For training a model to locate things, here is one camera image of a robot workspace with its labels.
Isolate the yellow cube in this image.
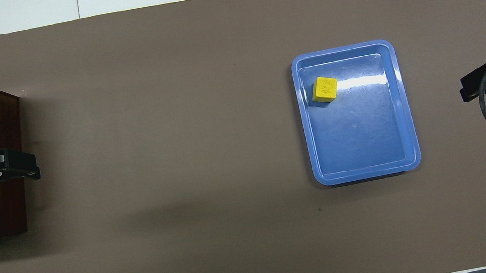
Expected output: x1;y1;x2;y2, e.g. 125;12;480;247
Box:
309;74;342;107

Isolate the blue plastic tray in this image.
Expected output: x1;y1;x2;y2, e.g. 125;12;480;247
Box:
288;35;424;190

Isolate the brown table mat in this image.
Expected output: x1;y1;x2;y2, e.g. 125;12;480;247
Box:
0;0;486;273

